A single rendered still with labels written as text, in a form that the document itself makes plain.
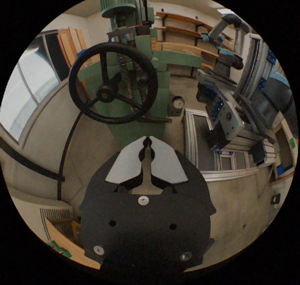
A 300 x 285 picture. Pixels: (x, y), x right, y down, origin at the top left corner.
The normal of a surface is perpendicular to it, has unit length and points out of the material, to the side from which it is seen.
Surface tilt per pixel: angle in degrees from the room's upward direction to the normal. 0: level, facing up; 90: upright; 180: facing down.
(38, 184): 90
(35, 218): 90
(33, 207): 90
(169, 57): 90
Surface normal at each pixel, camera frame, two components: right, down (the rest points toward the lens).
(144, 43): 0.02, 0.85
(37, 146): 1.00, -0.10
